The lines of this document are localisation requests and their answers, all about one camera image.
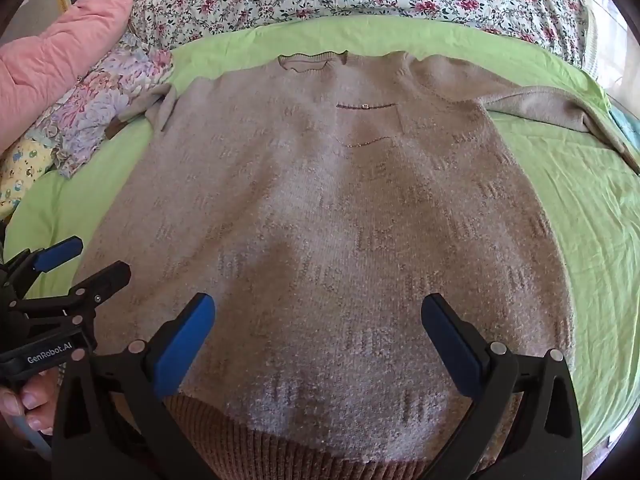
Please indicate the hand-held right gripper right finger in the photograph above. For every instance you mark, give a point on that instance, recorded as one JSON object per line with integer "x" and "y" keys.
{"x": 452, "y": 345}

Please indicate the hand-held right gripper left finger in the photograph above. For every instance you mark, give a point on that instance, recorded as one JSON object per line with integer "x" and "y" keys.
{"x": 182, "y": 345}

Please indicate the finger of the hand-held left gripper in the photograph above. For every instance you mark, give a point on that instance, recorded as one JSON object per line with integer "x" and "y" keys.
{"x": 107, "y": 280}
{"x": 60, "y": 252}

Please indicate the beige knit sweater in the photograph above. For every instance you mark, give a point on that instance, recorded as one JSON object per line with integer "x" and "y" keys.
{"x": 320, "y": 210}

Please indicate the person's left hand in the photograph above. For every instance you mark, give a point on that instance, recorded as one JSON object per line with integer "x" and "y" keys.
{"x": 36, "y": 400}

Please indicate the yellow printed cloth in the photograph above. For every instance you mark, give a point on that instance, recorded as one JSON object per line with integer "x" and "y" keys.
{"x": 25, "y": 170}

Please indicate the purple floral pillow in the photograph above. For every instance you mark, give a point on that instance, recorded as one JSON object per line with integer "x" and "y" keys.
{"x": 100, "y": 105}

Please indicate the green bed sheet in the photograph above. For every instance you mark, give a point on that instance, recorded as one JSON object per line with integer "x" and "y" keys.
{"x": 580, "y": 195}

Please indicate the pink padded quilt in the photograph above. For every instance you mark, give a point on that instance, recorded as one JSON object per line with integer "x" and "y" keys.
{"x": 60, "y": 45}

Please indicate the teal cloth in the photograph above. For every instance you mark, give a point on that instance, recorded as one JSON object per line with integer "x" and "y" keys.
{"x": 625, "y": 122}

